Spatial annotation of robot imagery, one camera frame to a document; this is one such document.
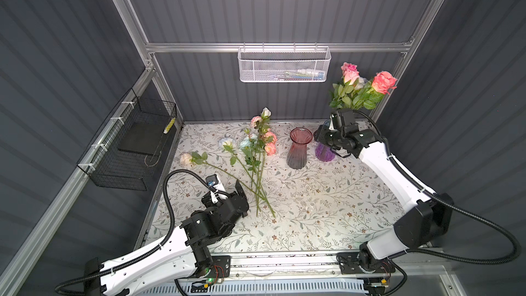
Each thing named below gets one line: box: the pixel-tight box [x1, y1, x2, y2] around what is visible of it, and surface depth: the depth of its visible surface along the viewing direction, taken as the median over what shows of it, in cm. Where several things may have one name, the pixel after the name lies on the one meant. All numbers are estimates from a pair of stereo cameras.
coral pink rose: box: [353, 71, 398, 111], surface depth 76 cm
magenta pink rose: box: [340, 62, 360, 109], surface depth 76 cm
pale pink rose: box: [179, 151, 264, 203], surface depth 103 cm
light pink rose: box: [329, 62, 360, 110], surface depth 81 cm
